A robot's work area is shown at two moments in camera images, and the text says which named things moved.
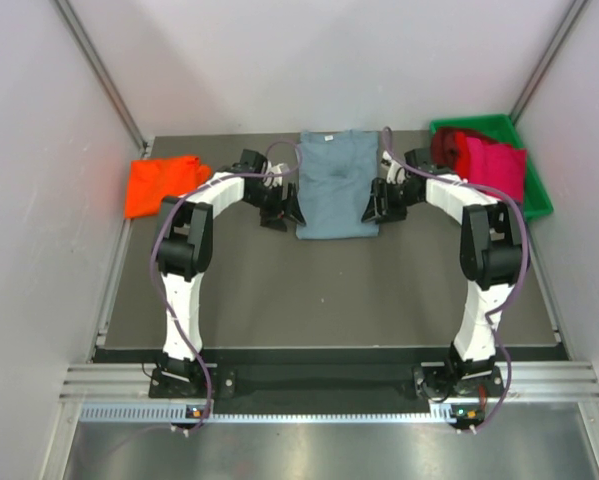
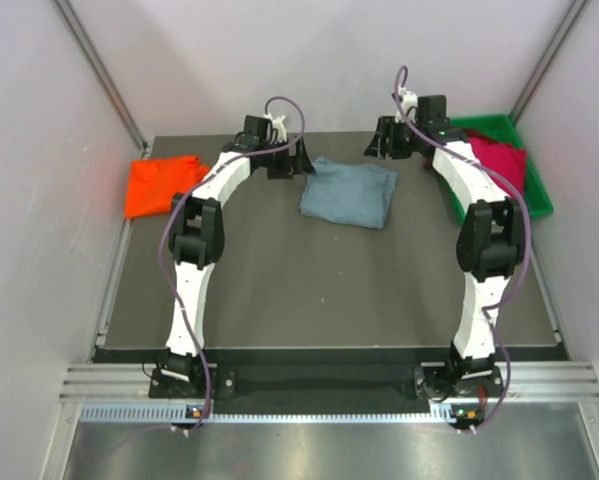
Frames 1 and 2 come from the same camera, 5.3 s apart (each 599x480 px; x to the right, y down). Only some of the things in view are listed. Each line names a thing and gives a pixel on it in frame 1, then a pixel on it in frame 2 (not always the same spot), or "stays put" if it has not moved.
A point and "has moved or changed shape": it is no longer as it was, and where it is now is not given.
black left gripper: [273, 217] -> [300, 163]
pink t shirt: [497, 165] stays put
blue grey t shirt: [338, 173] has moved or changed shape
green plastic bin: [500, 129] stays put
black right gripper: [381, 189] -> [385, 130]
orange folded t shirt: [151, 180] stays put
